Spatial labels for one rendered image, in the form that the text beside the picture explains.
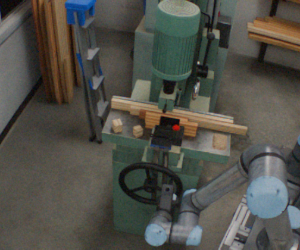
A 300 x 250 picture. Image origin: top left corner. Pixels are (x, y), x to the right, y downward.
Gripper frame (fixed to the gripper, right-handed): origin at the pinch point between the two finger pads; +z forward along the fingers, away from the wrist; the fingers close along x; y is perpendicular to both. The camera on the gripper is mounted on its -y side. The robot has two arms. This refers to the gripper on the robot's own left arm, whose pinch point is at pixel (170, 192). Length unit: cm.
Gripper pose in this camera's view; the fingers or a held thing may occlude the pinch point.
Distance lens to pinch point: 154.0
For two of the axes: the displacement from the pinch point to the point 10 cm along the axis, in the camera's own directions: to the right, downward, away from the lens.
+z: 2.0, -2.2, 9.5
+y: -0.7, 9.7, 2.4
